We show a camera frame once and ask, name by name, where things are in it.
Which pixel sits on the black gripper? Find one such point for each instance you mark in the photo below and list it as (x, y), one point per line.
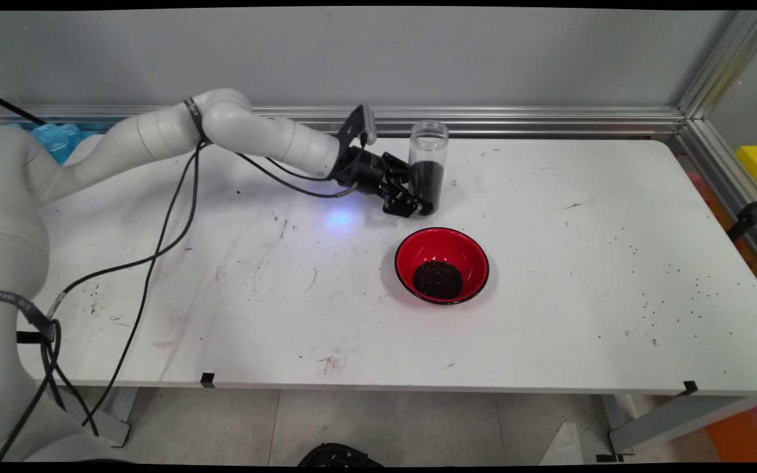
(362, 172)

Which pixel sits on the black seed pile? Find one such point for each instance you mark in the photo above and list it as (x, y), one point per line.
(427, 180)
(437, 279)

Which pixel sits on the clear plastic jar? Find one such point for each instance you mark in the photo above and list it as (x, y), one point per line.
(428, 141)

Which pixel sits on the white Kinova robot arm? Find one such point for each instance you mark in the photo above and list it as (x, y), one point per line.
(155, 135)

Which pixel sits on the red bowl with black rim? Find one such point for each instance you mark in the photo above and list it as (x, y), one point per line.
(441, 246)

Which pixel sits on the black tape marker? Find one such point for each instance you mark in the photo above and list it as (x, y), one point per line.
(207, 380)
(688, 387)

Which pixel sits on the black floor object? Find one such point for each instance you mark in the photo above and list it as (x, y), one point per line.
(339, 456)

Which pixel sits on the blue plastic bag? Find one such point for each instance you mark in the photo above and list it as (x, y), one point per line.
(56, 138)

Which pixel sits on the grey table leg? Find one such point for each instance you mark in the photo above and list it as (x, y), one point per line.
(667, 420)
(115, 414)

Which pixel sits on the orange plastic bin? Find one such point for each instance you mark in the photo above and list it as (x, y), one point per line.
(746, 433)

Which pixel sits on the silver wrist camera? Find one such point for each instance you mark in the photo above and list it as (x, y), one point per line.
(368, 125)

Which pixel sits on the long aluminium frame rail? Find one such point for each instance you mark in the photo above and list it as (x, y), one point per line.
(516, 121)

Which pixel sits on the short aluminium frame rail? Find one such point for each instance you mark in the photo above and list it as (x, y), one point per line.
(727, 177)

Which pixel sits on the aluminium frame corner post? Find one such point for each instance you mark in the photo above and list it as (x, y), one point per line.
(727, 62)

